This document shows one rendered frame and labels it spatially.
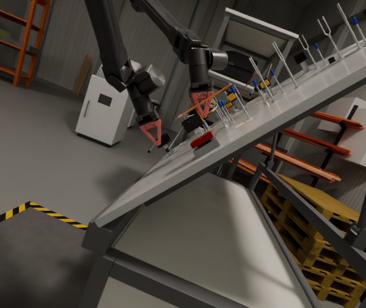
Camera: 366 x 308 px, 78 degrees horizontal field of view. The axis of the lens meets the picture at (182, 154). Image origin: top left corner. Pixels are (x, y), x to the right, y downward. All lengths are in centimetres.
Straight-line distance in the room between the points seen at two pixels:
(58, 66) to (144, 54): 363
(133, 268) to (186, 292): 13
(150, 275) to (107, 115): 363
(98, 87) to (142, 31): 659
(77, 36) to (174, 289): 1086
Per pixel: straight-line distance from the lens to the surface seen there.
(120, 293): 61
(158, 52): 1017
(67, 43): 1125
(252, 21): 177
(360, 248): 76
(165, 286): 56
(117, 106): 400
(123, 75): 69
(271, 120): 44
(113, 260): 56
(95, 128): 415
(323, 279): 266
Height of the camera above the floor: 116
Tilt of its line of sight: 11 degrees down
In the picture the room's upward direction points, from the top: 22 degrees clockwise
